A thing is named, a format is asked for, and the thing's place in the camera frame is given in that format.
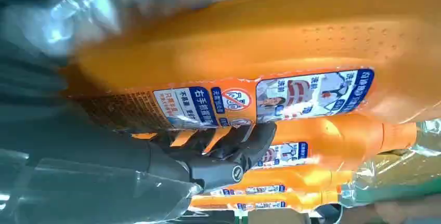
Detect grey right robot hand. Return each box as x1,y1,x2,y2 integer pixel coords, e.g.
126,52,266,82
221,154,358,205
0,0,277,224

